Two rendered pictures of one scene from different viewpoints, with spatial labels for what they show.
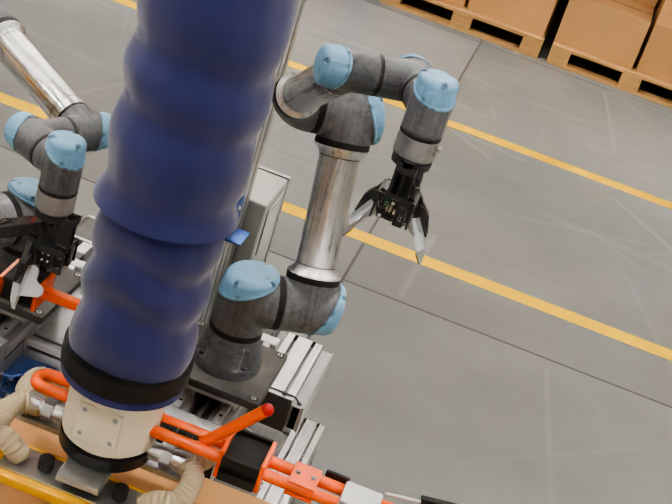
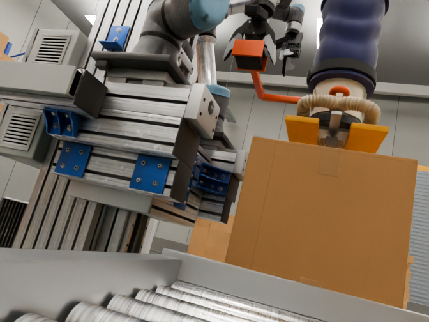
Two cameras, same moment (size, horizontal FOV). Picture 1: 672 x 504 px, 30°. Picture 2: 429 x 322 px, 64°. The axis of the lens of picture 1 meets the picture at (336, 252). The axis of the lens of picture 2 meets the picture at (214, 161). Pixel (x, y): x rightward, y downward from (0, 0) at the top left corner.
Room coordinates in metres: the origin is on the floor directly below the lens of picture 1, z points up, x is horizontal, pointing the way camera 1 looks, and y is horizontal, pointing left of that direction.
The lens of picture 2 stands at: (1.91, 1.44, 0.65)
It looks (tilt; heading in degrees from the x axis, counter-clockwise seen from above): 13 degrees up; 283
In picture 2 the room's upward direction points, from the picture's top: 14 degrees clockwise
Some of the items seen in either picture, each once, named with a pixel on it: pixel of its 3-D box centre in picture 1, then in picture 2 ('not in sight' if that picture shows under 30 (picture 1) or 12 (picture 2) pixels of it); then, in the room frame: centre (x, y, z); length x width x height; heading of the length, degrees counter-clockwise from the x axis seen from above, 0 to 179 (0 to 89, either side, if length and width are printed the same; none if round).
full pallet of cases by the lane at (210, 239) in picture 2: not in sight; (219, 234); (3.36, -7.11, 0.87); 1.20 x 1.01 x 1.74; 84
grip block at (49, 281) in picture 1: (25, 284); (249, 55); (2.09, 0.56, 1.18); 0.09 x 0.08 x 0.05; 175
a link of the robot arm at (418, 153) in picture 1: (417, 146); (293, 30); (2.03, -0.08, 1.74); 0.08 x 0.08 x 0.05
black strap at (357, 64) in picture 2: (128, 354); (340, 80); (1.80, 0.29, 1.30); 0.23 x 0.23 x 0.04
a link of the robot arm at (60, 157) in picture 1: (62, 162); not in sight; (2.09, 0.54, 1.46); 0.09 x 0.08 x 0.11; 55
